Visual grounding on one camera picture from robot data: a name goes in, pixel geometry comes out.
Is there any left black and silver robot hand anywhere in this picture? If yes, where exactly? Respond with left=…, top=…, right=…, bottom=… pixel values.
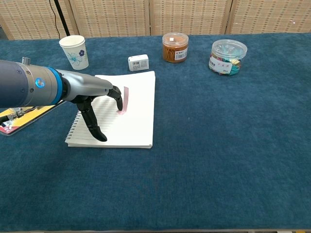
left=60, top=69, right=124, bottom=142

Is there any small pink paper strip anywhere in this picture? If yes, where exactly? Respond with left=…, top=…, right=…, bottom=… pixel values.
left=117, top=86, right=130, bottom=115

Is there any white spiral notebook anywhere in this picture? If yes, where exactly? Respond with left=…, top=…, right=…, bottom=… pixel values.
left=64, top=70, right=156, bottom=149

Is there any white paper cup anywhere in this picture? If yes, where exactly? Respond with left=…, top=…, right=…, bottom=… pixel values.
left=59, top=35, right=89, bottom=71

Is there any small white box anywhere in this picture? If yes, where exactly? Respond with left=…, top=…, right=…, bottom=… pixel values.
left=128, top=54, right=150, bottom=72

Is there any yellow razor blister pack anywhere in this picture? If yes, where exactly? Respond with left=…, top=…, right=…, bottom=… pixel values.
left=0, top=100, right=66, bottom=136

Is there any black tripod stand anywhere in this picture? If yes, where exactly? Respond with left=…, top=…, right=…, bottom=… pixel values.
left=53, top=0, right=71, bottom=37

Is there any jar of orange rubber bands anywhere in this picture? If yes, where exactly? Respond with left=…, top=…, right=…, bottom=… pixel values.
left=162, top=32, right=190, bottom=64

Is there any bamboo folding screen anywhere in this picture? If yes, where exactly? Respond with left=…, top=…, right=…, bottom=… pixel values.
left=0, top=0, right=311, bottom=41

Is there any blue table cloth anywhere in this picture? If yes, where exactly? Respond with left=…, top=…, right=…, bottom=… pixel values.
left=0, top=33, right=311, bottom=232

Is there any clear jar of coloured clips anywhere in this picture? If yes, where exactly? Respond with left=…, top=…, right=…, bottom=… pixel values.
left=208, top=39, right=248, bottom=76

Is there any thin black cable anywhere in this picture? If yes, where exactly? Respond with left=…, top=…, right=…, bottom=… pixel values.
left=49, top=0, right=61, bottom=39

